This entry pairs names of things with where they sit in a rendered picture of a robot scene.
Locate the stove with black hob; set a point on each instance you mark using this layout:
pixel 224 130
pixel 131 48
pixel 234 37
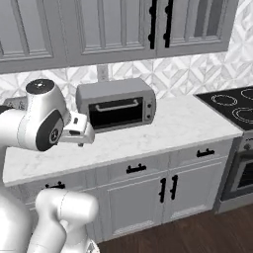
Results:
pixel 230 108

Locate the grey toaster oven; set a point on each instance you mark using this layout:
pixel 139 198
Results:
pixel 112 88

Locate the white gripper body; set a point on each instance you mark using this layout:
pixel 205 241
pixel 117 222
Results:
pixel 86 135

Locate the grey toaster oven knob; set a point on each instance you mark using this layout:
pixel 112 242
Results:
pixel 150 105
pixel 149 116

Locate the grey flat object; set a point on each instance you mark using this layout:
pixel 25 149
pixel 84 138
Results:
pixel 15 103

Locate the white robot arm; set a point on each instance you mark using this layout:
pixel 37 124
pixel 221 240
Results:
pixel 36 118

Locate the black glass toaster oven door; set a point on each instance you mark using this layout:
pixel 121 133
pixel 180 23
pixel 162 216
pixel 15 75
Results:
pixel 116 114

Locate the stove oven door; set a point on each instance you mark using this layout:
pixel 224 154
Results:
pixel 242 174

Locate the grey stove knob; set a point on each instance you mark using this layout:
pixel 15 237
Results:
pixel 247 146

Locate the white wall socket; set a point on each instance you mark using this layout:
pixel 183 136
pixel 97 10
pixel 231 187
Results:
pixel 102 73

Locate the grey drawer front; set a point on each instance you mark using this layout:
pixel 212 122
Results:
pixel 82 189
pixel 151 164
pixel 187 158

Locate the grey wall cupboard door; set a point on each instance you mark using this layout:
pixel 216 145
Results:
pixel 197 23
pixel 108 26
pixel 29 29

